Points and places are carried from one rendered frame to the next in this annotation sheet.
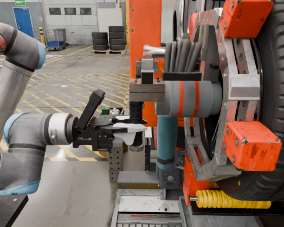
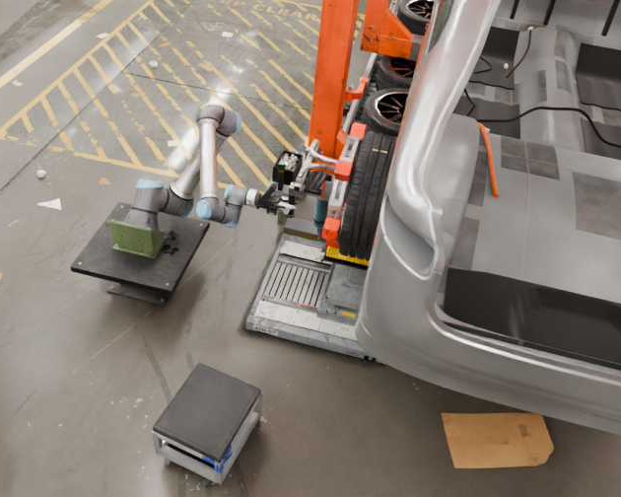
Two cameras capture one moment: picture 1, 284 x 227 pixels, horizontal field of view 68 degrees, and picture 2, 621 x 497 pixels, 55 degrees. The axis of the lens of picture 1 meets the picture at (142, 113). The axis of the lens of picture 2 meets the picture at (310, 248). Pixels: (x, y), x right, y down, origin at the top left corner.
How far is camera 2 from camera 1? 249 cm
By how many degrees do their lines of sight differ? 22
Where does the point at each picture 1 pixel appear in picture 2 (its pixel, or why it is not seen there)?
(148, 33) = (328, 110)
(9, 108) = not seen: hidden behind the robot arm
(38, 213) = (208, 239)
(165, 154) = (318, 217)
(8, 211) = (198, 232)
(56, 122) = (250, 195)
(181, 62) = (313, 185)
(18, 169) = (232, 216)
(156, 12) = (336, 97)
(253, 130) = (332, 224)
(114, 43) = not seen: outside the picture
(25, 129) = (235, 196)
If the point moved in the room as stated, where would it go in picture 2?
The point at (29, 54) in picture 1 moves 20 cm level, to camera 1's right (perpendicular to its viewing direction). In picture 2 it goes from (231, 127) to (265, 134)
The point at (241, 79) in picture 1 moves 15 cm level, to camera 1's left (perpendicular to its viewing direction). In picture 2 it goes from (333, 202) to (304, 195)
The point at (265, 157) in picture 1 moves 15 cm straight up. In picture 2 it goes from (331, 236) to (335, 212)
